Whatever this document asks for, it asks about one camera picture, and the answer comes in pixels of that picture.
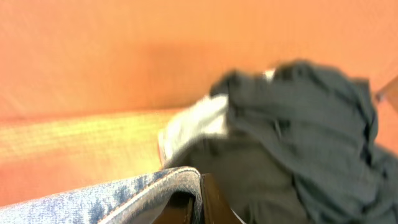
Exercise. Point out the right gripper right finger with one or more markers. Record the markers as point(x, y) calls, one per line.
point(216, 209)

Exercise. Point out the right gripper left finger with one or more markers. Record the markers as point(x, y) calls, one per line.
point(178, 210)

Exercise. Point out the light blue denim jeans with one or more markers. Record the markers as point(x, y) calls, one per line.
point(138, 199)

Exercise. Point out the white grey striped cloth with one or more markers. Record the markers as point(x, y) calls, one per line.
point(206, 118)

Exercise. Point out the black garment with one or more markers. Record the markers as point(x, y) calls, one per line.
point(300, 149)

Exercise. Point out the cardboard wall panel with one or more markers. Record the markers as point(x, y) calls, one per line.
point(70, 58)

